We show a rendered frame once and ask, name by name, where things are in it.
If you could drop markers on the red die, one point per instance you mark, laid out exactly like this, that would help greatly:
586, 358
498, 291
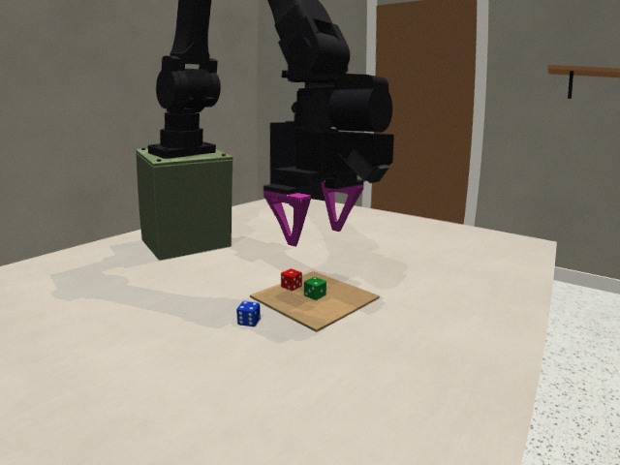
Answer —
291, 279

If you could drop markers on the green die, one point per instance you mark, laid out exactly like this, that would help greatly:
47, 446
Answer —
315, 288

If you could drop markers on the tan flat mat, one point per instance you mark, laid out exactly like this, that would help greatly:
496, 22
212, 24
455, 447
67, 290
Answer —
340, 301

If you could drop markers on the blue die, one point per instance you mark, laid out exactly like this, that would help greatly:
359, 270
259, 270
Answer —
248, 313

